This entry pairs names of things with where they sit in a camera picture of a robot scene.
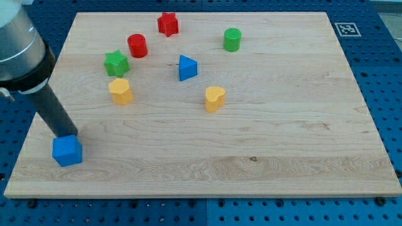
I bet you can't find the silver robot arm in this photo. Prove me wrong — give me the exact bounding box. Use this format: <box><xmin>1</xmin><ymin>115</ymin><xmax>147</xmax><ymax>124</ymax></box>
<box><xmin>1</xmin><ymin>0</ymin><xmax>55</xmax><ymax>98</ymax></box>

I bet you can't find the red star block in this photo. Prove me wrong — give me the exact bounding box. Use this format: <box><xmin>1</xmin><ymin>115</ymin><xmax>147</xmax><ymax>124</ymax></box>
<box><xmin>157</xmin><ymin>12</ymin><xmax>179</xmax><ymax>37</ymax></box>

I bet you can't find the green star block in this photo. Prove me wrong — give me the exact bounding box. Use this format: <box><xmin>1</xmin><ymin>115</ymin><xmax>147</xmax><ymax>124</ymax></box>
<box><xmin>104</xmin><ymin>50</ymin><xmax>131</xmax><ymax>78</ymax></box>

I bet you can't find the wooden board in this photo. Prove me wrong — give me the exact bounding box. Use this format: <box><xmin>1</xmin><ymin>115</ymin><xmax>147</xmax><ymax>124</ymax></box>
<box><xmin>4</xmin><ymin>12</ymin><xmax>401</xmax><ymax>199</ymax></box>

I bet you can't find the yellow heart block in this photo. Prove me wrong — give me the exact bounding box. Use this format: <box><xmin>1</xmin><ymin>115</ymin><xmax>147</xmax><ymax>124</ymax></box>
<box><xmin>205</xmin><ymin>86</ymin><xmax>226</xmax><ymax>113</ymax></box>

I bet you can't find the blue triangle block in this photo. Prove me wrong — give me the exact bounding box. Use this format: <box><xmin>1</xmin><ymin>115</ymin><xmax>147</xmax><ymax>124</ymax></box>
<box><xmin>178</xmin><ymin>55</ymin><xmax>198</xmax><ymax>81</ymax></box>

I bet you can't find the green cylinder block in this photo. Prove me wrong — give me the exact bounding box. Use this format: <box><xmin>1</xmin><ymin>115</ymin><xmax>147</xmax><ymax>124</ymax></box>
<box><xmin>224</xmin><ymin>28</ymin><xmax>242</xmax><ymax>52</ymax></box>

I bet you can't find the yellow hexagon block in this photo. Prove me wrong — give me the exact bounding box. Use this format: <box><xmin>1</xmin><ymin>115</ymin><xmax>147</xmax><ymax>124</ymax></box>
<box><xmin>109</xmin><ymin>78</ymin><xmax>134</xmax><ymax>105</ymax></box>

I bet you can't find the red cylinder block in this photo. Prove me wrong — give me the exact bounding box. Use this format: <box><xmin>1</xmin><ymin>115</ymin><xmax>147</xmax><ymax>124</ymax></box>
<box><xmin>128</xmin><ymin>33</ymin><xmax>148</xmax><ymax>58</ymax></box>

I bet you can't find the blue cube block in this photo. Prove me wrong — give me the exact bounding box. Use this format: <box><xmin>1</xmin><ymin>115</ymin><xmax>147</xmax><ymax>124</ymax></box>
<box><xmin>52</xmin><ymin>135</ymin><xmax>82</xmax><ymax>167</ymax></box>

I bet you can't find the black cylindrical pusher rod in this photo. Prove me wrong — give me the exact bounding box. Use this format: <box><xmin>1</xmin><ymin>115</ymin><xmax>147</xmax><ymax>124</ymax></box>
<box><xmin>22</xmin><ymin>83</ymin><xmax>78</xmax><ymax>137</ymax></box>

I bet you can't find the white fiducial marker tag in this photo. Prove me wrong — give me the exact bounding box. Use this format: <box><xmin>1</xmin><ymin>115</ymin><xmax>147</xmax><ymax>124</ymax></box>
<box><xmin>335</xmin><ymin>22</ymin><xmax>361</xmax><ymax>37</ymax></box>

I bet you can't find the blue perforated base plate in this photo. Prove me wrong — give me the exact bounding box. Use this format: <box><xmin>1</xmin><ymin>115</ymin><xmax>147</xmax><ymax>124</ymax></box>
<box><xmin>1</xmin><ymin>0</ymin><xmax>401</xmax><ymax>225</ymax></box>

